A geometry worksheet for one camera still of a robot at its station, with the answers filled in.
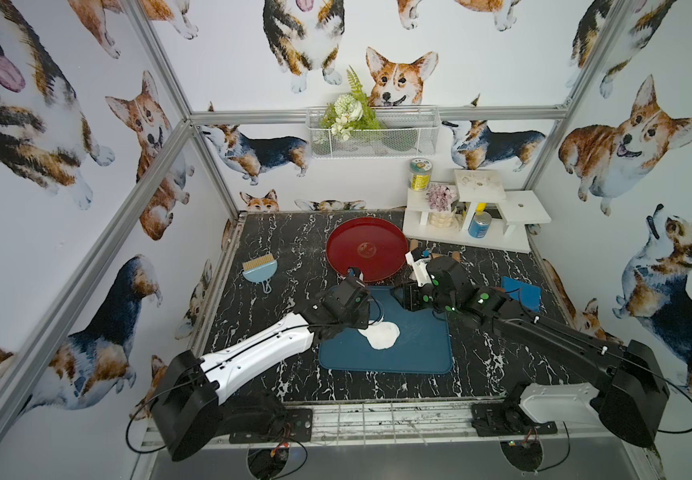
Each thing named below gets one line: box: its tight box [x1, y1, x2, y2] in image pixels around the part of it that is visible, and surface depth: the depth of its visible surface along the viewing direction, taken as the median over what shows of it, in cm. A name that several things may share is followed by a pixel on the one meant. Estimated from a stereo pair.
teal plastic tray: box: [319, 286, 452, 374], surface depth 86 cm
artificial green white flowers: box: [320, 65, 383, 142], surface depth 82 cm
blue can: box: [468, 211, 492, 239], surface depth 111 cm
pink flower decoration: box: [426, 184, 457, 212], surface depth 99 cm
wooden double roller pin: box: [410, 239, 462, 263], surface depth 108 cm
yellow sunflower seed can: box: [410, 158, 433, 192], surface depth 106 cm
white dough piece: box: [357, 320, 401, 350], surface depth 90 cm
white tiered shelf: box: [403, 169, 552, 253], surface depth 109 cm
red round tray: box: [326, 217, 409, 283], surface depth 118 cm
